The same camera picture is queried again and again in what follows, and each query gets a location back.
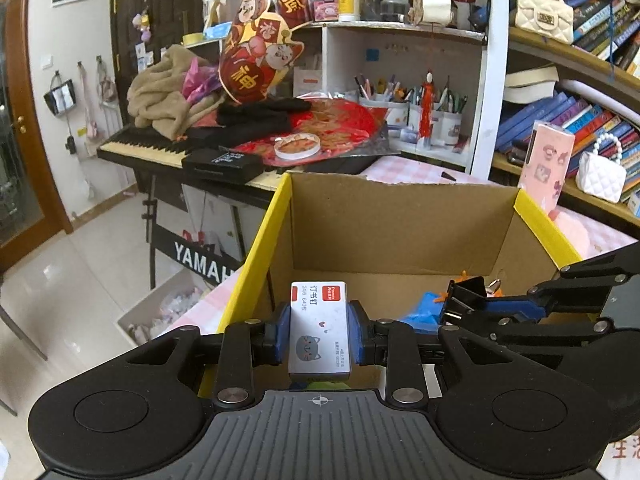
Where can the green item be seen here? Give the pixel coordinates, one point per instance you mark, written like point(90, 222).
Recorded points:
point(325, 385)

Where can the white wall switch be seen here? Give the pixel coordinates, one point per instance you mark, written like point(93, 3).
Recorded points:
point(47, 61)

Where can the clear tape roll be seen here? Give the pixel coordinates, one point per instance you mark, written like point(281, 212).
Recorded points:
point(297, 145)

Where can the brown wooden door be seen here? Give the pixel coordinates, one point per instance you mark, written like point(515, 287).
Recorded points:
point(30, 135)

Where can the clear plastic storage bin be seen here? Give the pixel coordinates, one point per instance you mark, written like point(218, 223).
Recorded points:
point(165, 310)

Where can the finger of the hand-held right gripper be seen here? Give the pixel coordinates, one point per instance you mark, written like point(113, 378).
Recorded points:
point(515, 307)
point(550, 334)

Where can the red patterned plastic bag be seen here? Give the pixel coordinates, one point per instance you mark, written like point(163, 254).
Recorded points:
point(335, 125)

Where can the red dress doll figure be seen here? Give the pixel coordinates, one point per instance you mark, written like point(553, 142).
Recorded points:
point(426, 110)

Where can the thick lying books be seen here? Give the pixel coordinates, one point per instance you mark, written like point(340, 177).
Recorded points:
point(530, 85)

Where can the black flat box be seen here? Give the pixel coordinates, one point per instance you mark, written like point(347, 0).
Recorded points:
point(222, 165)

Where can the small white cat print box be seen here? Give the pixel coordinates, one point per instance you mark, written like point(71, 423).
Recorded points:
point(320, 330)

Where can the row of colourful books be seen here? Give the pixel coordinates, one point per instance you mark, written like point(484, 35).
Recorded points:
point(590, 125)

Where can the pink pig plush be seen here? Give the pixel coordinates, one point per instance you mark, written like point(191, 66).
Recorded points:
point(570, 230)

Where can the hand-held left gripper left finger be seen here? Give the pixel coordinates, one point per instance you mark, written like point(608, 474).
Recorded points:
point(281, 335)

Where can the blue plastic toy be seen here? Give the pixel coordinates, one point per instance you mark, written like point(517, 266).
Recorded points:
point(425, 310)

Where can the black knit cloth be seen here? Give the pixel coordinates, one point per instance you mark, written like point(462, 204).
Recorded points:
point(260, 115)

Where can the wooden bookshelf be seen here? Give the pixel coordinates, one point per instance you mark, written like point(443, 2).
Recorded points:
point(545, 52)

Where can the pink small box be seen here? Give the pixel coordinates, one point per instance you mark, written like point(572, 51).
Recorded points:
point(325, 6)

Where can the beige fleece blanket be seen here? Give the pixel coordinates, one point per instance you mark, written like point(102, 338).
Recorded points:
point(160, 90)

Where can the white pen cup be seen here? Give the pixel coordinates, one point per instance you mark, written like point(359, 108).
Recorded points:
point(450, 127)
point(422, 120)
point(385, 112)

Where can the white quilted handbag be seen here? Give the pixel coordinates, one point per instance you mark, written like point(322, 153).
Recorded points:
point(600, 177)

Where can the black binder clip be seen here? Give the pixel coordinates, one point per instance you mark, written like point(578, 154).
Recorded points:
point(465, 294)

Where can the row of thin books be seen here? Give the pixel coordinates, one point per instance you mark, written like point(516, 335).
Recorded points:
point(610, 25)

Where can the hanging grey bag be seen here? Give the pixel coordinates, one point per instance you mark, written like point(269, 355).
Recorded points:
point(60, 97)

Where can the black digital piano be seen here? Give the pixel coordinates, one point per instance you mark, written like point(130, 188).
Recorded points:
point(150, 147)

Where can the red gold figure decoration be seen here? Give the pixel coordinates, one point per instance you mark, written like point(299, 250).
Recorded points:
point(255, 55)

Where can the pink cartoon pen holder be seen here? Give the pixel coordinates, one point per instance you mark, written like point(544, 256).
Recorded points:
point(546, 165)

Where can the dark wooden door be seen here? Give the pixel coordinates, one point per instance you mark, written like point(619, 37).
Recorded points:
point(150, 0)

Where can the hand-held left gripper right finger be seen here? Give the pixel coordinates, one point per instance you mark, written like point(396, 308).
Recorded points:
point(359, 332)

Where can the yellow cardboard box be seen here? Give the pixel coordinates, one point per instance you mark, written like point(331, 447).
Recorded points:
point(400, 230)

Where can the white shelf unit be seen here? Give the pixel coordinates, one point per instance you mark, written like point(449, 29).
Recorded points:
point(380, 55)

